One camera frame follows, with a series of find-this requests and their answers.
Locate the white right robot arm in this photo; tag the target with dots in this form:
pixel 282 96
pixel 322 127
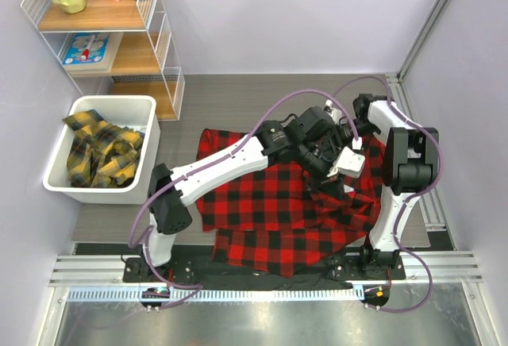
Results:
pixel 410 167

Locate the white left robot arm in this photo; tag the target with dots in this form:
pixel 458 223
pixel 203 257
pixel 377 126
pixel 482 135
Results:
pixel 313 140

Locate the red black plaid shirt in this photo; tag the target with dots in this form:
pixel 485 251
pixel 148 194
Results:
pixel 270 221

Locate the slotted aluminium rail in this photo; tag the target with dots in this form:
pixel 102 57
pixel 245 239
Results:
pixel 158 294

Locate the white plastic bin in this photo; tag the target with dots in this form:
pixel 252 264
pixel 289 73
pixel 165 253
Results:
pixel 137 112

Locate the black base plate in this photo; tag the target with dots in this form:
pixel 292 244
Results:
pixel 193 264

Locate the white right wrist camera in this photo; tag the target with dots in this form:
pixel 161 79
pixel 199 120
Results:
pixel 334 112

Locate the yellow plaid shirt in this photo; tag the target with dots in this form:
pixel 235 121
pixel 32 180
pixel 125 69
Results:
pixel 102 155

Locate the white wire shelf rack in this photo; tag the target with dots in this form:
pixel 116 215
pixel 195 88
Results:
pixel 146 62

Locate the blue white picture book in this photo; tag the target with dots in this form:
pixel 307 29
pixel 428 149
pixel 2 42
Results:
pixel 88 52

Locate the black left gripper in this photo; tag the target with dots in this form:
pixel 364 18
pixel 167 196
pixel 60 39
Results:
pixel 334 186

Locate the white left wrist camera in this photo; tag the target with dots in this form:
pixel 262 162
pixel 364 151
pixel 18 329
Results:
pixel 348 163

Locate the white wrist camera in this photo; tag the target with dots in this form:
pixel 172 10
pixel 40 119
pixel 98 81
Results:
pixel 334 112
pixel 348 163

